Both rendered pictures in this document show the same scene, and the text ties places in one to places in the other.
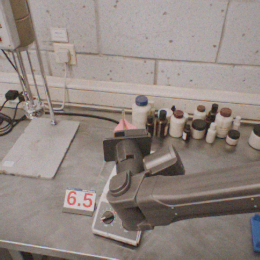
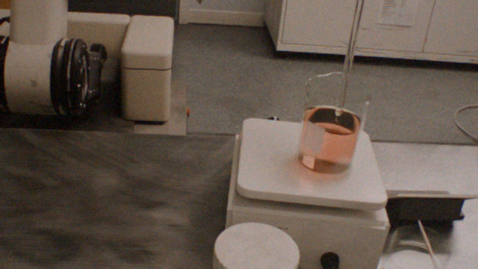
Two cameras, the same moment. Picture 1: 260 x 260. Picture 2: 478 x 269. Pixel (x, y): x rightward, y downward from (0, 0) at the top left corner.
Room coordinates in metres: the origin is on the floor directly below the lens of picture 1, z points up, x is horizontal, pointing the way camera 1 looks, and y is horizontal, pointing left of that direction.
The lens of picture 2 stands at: (0.87, -0.18, 1.08)
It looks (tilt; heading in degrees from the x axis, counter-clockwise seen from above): 29 degrees down; 164
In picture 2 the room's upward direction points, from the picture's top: 6 degrees clockwise
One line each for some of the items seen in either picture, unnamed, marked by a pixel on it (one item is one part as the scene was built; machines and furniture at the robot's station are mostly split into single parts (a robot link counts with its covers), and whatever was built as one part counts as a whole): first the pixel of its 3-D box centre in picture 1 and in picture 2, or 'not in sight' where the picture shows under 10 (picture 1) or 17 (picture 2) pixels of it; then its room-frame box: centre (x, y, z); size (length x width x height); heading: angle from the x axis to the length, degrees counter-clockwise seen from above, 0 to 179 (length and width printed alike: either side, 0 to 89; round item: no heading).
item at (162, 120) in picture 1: (162, 123); not in sight; (0.81, -0.12, 0.80); 0.04 x 0.04 x 0.11
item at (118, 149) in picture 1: (128, 155); not in sight; (0.41, 0.00, 1.04); 0.10 x 0.07 x 0.07; 96
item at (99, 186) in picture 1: (97, 183); (418, 252); (0.56, 0.10, 0.76); 0.06 x 0.06 x 0.02
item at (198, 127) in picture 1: (198, 129); not in sight; (0.81, -0.26, 0.78); 0.05 x 0.05 x 0.06
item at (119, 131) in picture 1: (129, 133); not in sight; (0.48, 0.00, 1.04); 0.09 x 0.07 x 0.07; 7
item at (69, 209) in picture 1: (79, 201); (424, 193); (0.49, 0.15, 0.77); 0.09 x 0.06 x 0.04; 81
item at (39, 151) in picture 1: (42, 144); not in sight; (0.75, 0.32, 0.76); 0.30 x 0.20 x 0.01; 171
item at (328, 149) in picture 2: not in sight; (331, 124); (0.52, 0.01, 0.87); 0.06 x 0.05 x 0.08; 150
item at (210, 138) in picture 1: (212, 132); not in sight; (0.78, -0.30, 0.79); 0.03 x 0.03 x 0.08
